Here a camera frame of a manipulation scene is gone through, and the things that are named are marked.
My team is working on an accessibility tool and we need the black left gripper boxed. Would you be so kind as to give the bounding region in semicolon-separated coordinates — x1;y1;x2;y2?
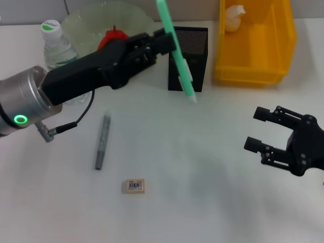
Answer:
39;27;178;106

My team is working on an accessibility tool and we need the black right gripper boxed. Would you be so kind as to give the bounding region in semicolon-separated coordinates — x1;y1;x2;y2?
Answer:
243;106;324;177

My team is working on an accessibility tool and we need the white paper ball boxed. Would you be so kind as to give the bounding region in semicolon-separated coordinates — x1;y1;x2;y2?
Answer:
224;4;247;33

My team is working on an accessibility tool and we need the clear bottle green label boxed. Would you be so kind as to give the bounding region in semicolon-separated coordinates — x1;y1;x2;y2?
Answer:
40;19;92;105

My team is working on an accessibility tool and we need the grey pen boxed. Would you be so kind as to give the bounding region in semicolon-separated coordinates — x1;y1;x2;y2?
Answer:
94;113;112;171

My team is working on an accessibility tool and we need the black mesh pen holder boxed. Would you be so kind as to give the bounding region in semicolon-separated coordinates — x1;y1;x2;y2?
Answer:
168;26;210;93

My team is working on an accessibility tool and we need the pale green glass fruit plate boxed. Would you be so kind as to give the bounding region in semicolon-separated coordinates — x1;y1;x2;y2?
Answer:
61;1;155;59

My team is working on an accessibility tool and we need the beige eraser with barcode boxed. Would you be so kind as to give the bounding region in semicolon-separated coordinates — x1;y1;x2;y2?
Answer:
121;178;146;195

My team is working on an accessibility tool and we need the yellow plastic bin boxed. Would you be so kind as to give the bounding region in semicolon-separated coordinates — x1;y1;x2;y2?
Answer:
212;0;298;88

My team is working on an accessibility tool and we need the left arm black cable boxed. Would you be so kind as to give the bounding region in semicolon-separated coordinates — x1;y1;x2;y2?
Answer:
35;88;96;143

